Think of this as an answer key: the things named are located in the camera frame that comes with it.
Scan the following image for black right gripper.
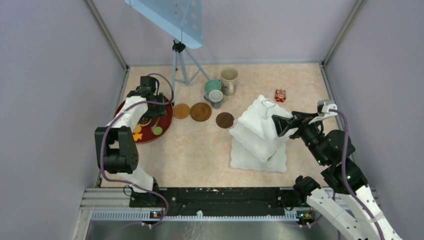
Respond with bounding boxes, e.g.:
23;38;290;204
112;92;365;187
271;110;327;165

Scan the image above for clear plastic tongs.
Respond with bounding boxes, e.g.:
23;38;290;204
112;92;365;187
150;116;161;129

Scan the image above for round green macaron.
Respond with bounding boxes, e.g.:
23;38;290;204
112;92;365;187
152;126;163;136

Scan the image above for orange fish-shaped cookie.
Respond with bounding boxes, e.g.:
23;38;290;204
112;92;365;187
132;133;143;142

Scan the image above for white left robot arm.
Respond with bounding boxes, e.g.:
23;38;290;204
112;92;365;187
94;73;168;207

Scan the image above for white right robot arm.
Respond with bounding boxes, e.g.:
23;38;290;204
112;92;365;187
271;108;401;240

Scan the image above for chocolate sprinkled donut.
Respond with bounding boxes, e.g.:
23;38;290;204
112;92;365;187
138;116;152;127

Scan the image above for white tiered serving stand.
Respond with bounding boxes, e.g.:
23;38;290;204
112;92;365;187
229;95;296;173

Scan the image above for light wooden coaster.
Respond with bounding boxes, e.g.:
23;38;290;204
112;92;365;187
173;103;191;119

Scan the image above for round beige biscuit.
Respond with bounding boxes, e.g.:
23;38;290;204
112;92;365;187
133;124;142;134

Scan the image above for round red lacquer tray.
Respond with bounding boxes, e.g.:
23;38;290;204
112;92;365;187
106;96;173;145

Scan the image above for blue tripod stand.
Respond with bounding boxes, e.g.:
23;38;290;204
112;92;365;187
171;38;211;90

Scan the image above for medium brown wooden coaster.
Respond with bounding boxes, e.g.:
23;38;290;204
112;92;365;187
189;102;212;122

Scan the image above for dark brown wooden coaster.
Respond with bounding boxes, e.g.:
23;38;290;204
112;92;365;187
215;112;235;129

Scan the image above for teal ceramic cup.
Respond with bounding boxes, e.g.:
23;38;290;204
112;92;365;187
204;79;221;94

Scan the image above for grey ceramic cup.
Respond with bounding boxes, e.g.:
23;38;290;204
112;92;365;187
203;90;224;109

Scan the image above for beige ceramic mug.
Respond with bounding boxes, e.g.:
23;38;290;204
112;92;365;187
220;67;239;96

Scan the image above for blue perforated panel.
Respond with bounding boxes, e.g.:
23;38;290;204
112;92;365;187
126;0;203;49

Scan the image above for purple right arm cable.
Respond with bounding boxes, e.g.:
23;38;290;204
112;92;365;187
329;108;387;240

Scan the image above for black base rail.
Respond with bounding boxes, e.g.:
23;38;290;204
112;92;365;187
129;187;307;217

